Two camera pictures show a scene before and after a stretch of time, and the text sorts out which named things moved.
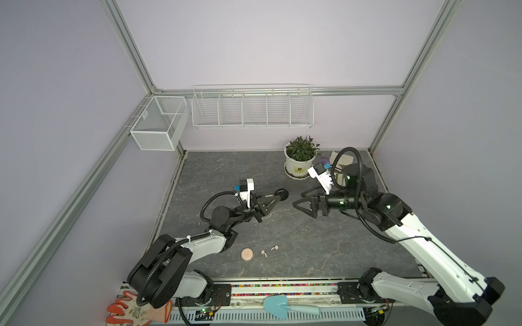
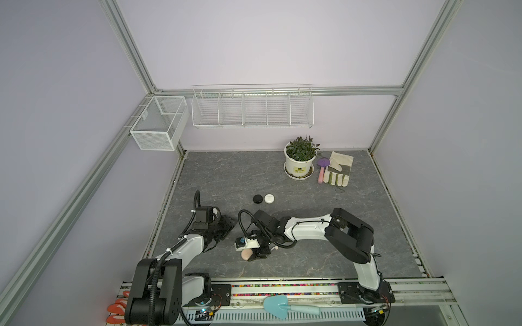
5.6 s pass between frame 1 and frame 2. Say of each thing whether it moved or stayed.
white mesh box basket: stayed
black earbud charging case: moved
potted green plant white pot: stayed
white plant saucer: stayed
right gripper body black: moved
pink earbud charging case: stayed
